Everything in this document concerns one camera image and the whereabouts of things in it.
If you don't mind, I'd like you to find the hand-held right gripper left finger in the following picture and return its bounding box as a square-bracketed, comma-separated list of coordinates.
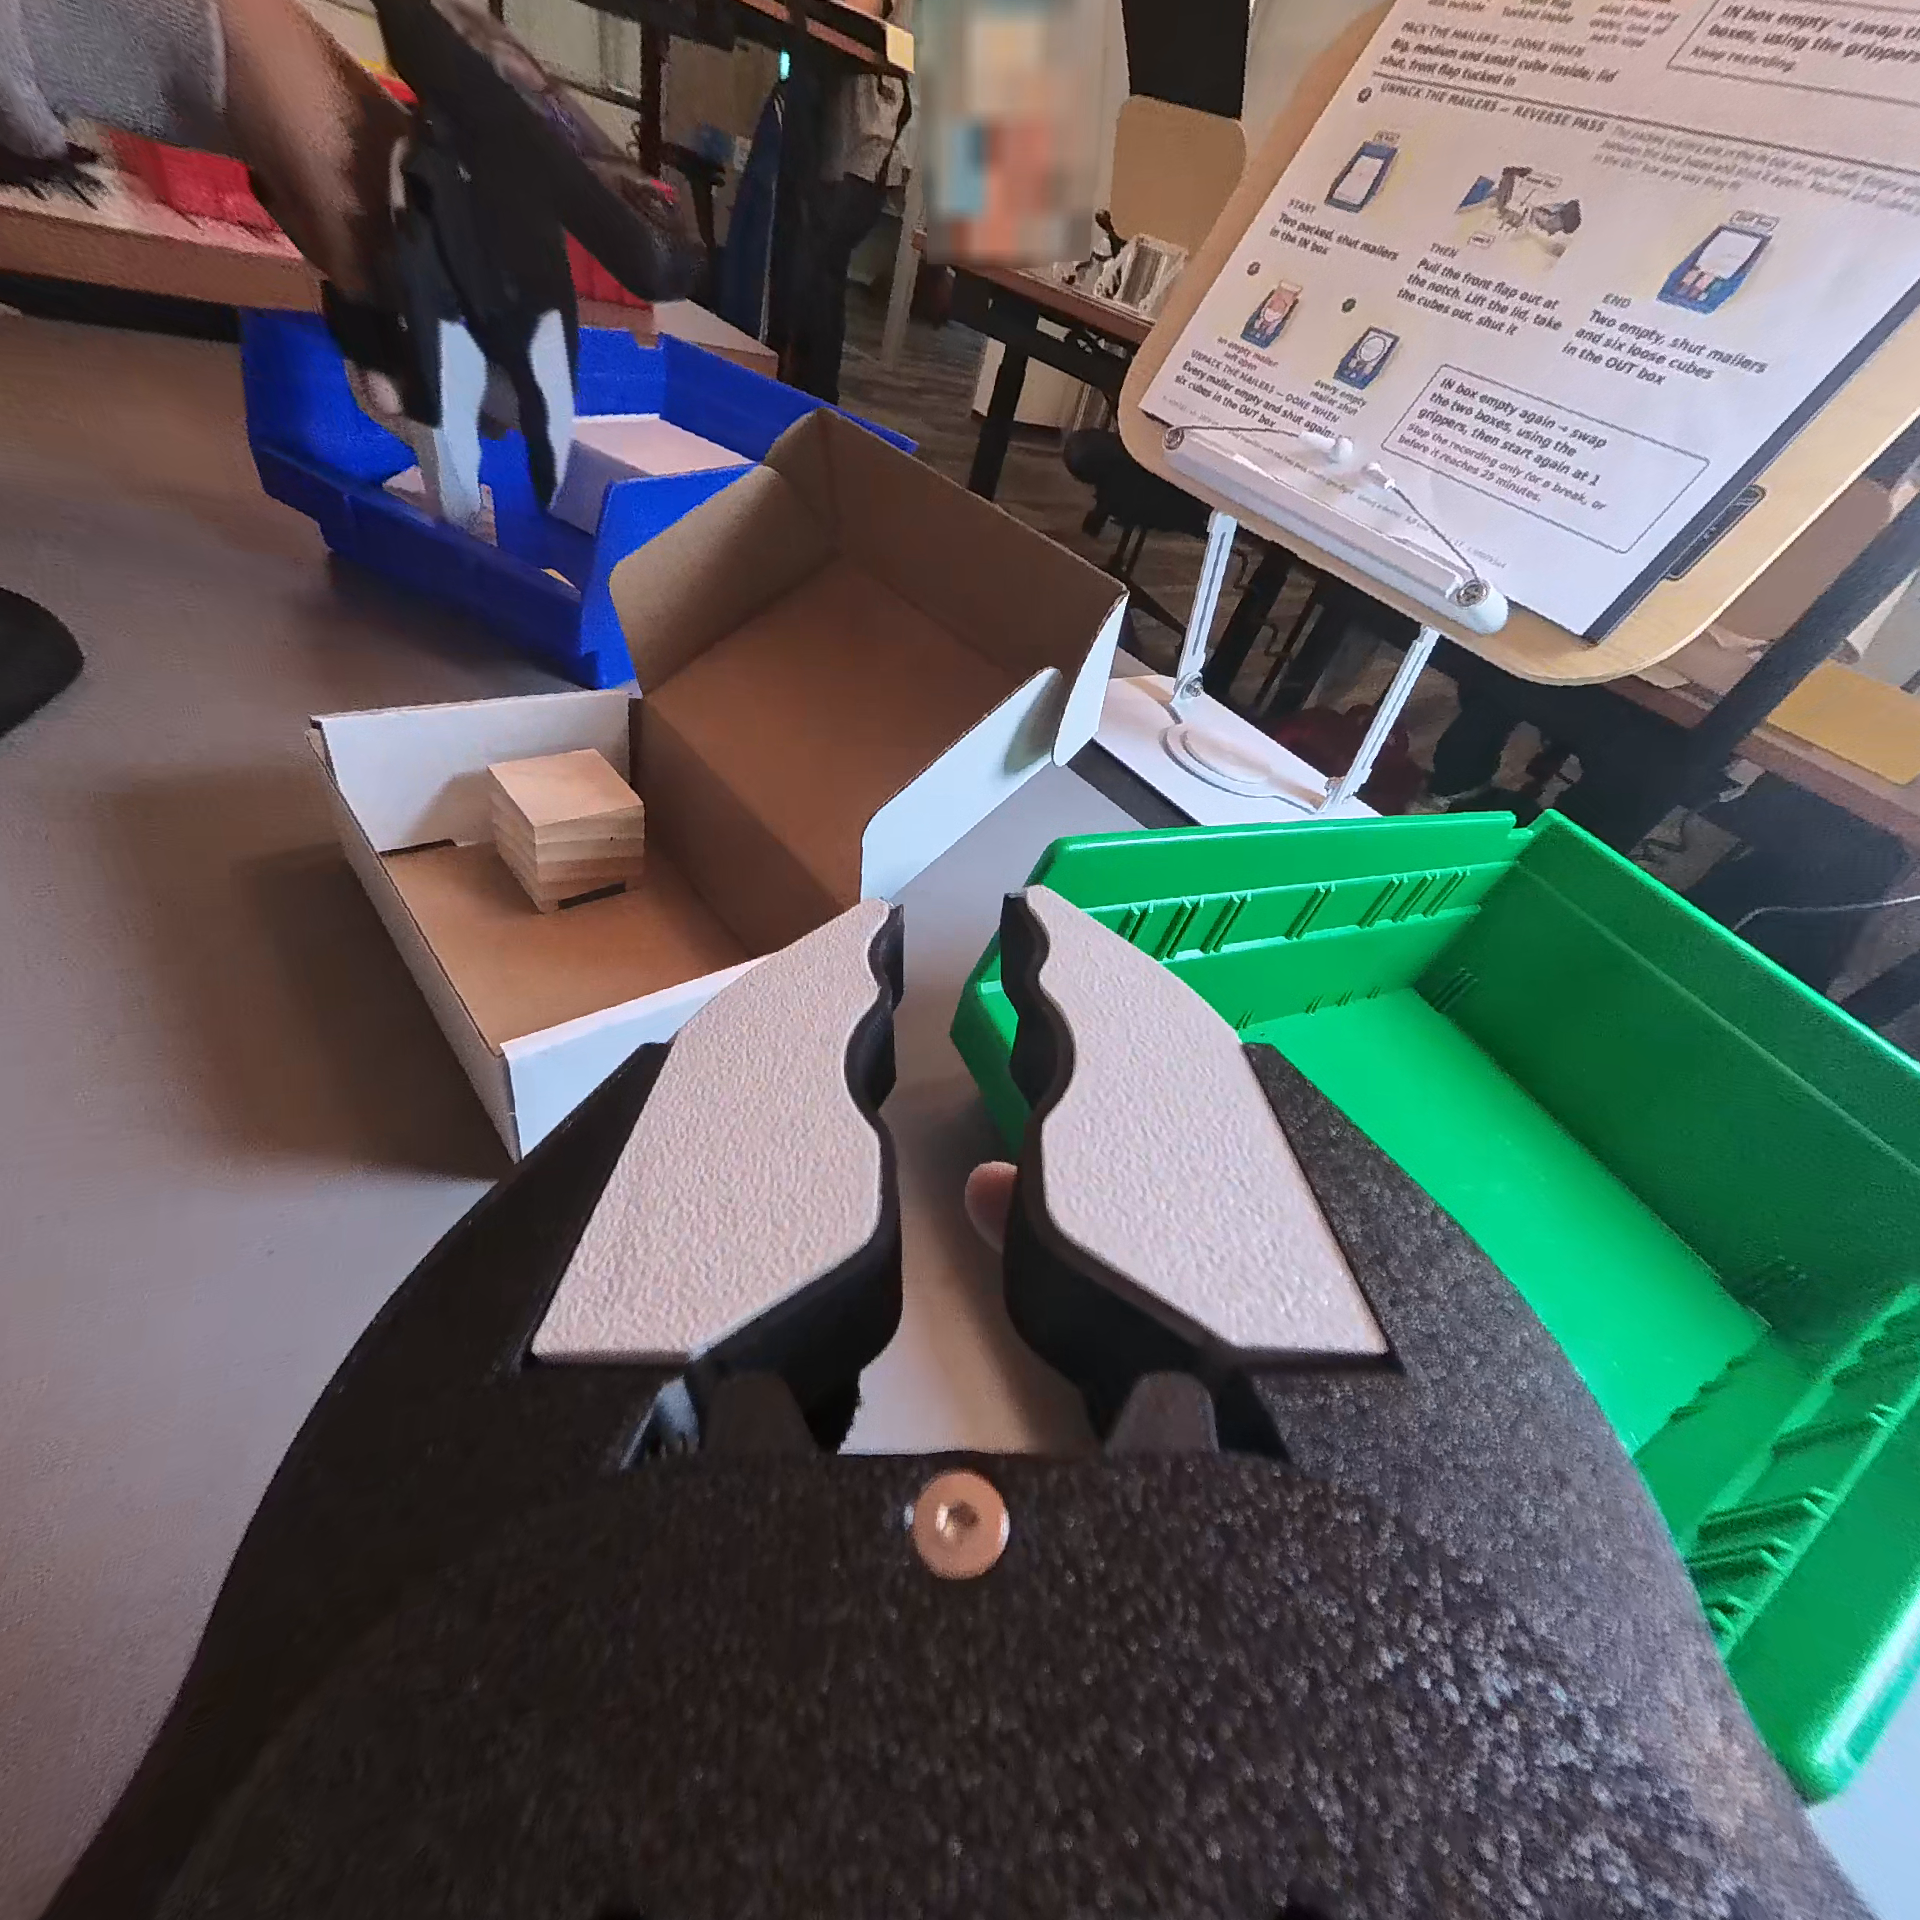
[529, 898, 907, 1450]

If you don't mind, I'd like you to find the dark desk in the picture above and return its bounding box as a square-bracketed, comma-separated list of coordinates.
[914, 260, 1156, 502]

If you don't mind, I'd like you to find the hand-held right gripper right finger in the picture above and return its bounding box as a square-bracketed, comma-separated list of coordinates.
[997, 885, 1391, 1450]

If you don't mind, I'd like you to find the red fabric item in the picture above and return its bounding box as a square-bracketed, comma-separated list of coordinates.
[1272, 705, 1418, 813]

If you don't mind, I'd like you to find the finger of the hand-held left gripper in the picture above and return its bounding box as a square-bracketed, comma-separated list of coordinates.
[515, 305, 586, 509]
[424, 320, 501, 523]

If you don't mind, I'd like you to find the yellow paper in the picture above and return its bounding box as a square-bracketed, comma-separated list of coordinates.
[1769, 660, 1920, 784]

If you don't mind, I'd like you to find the wooden desk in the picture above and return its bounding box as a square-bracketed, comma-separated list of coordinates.
[1589, 637, 1920, 841]

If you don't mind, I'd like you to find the printed instruction sheet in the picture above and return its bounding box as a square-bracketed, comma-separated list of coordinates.
[1141, 0, 1920, 641]

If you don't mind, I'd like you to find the blue plastic bin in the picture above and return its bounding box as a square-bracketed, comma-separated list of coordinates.
[240, 307, 921, 693]

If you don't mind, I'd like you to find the green plastic bin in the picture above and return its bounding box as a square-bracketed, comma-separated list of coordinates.
[948, 810, 1920, 1804]

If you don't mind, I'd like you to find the large wooden cube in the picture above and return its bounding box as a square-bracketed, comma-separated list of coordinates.
[486, 747, 647, 913]

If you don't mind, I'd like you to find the person's left forearm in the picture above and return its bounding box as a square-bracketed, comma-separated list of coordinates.
[218, 0, 406, 303]

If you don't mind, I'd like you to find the white cardboard mailer box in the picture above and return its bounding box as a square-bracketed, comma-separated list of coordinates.
[308, 409, 1129, 1163]
[380, 418, 751, 542]

